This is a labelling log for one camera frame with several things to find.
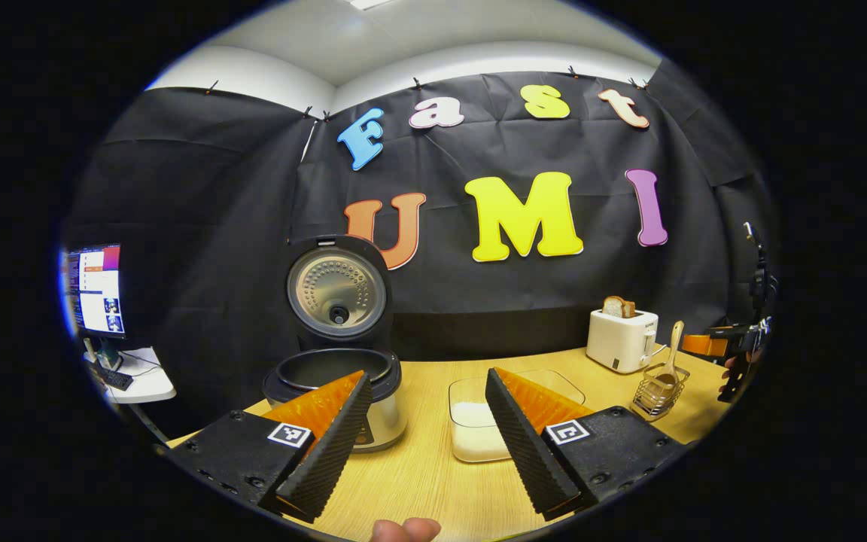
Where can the grey silver rice cooker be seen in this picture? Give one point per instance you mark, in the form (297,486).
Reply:
(336,290)

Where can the ceiling light panel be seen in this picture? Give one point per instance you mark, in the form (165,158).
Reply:
(369,4)

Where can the clear plastic rice container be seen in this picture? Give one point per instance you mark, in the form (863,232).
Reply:
(471,391)

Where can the computer monitor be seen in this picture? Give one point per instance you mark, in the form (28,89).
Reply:
(98,290)

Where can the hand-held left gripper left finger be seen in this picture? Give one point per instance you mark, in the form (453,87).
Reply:
(332,444)

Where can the black backdrop cloth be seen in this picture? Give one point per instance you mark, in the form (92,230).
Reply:
(215,226)

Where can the black keyboard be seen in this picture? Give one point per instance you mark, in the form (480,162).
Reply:
(114,378)

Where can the white side table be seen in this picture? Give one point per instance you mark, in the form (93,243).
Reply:
(149,384)

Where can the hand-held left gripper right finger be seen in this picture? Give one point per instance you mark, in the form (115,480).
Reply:
(527,444)

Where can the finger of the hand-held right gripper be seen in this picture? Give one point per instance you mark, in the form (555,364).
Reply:
(701,345)

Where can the toasted bread slice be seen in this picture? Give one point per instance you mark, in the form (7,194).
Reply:
(618,307)

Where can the white toaster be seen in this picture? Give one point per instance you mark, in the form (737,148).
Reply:
(618,342)

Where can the wooden spoon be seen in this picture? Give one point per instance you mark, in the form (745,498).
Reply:
(673,354)

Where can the white rice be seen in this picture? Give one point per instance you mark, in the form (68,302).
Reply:
(475,433)

